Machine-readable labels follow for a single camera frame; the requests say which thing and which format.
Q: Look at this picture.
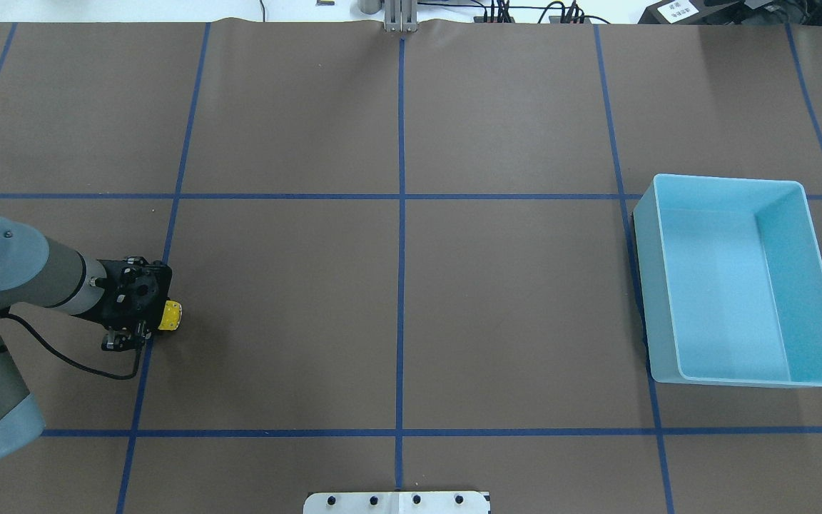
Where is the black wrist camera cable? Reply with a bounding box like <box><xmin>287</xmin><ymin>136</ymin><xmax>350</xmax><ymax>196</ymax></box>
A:
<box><xmin>4</xmin><ymin>313</ymin><xmax>144</xmax><ymax>381</ymax></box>

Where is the aluminium frame post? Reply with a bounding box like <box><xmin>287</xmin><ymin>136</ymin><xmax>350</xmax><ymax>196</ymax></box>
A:
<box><xmin>381</xmin><ymin>0</ymin><xmax>418</xmax><ymax>33</ymax></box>

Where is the light blue plastic bin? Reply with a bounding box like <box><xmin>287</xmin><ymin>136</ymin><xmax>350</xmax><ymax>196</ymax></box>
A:
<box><xmin>632</xmin><ymin>173</ymin><xmax>822</xmax><ymax>388</ymax></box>

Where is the white mounting plate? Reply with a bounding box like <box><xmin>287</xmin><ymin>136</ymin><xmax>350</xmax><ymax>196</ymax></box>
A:
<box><xmin>303</xmin><ymin>490</ymin><xmax>492</xmax><ymax>513</ymax></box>

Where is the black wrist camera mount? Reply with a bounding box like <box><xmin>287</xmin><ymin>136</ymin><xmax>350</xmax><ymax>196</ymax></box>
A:
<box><xmin>93</xmin><ymin>256</ymin><xmax>173</xmax><ymax>334</ymax></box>

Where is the yellow beetle toy car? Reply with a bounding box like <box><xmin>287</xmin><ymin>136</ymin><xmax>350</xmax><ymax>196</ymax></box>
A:
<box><xmin>157</xmin><ymin>300</ymin><xmax>183</xmax><ymax>332</ymax></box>

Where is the small electronics board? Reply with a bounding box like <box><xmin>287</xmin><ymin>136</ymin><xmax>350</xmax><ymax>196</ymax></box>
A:
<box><xmin>469</xmin><ymin>1</ymin><xmax>609</xmax><ymax>25</ymax></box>

